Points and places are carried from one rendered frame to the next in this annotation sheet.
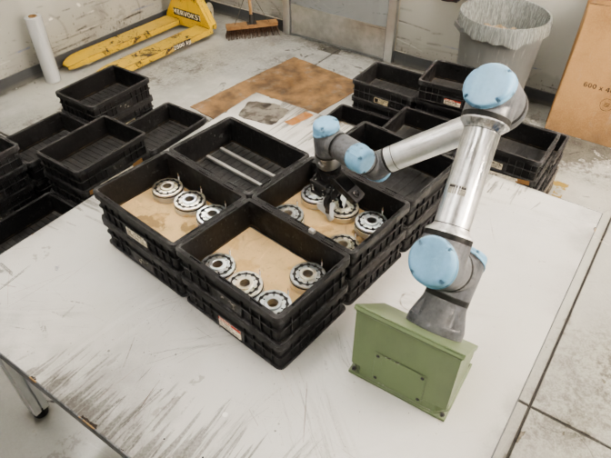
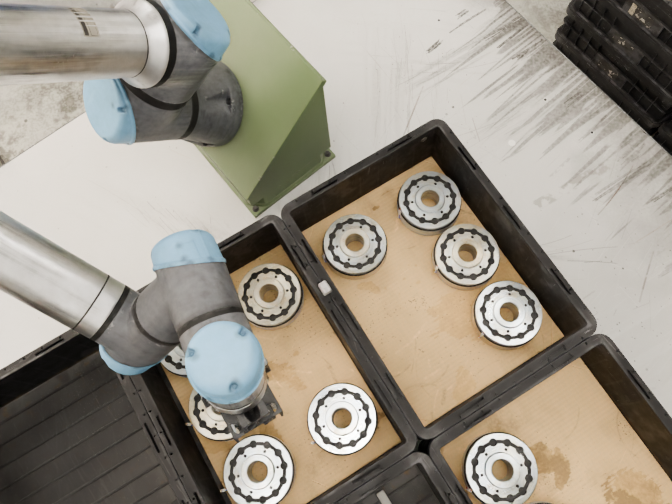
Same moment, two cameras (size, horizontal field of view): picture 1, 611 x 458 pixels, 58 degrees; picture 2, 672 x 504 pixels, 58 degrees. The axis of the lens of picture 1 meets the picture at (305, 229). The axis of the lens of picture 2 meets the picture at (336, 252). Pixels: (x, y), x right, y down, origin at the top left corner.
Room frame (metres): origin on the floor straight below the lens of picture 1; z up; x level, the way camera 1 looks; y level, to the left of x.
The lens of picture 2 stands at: (1.37, 0.10, 1.79)
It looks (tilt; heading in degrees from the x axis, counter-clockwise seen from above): 72 degrees down; 207
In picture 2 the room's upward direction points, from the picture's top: 10 degrees counter-clockwise
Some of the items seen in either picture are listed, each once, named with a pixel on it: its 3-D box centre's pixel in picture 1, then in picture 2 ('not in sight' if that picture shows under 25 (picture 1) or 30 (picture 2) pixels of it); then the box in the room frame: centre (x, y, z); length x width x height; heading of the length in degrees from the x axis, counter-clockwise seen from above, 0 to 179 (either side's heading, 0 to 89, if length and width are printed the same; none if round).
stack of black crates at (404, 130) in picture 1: (422, 156); not in sight; (2.46, -0.62, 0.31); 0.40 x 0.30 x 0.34; 55
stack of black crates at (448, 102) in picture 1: (455, 114); not in sight; (2.80, -0.85, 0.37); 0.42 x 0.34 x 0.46; 55
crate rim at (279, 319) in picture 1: (262, 254); (431, 268); (1.10, 0.12, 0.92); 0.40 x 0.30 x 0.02; 49
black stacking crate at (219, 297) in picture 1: (263, 267); (428, 277); (1.10, 0.12, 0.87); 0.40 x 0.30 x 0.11; 49
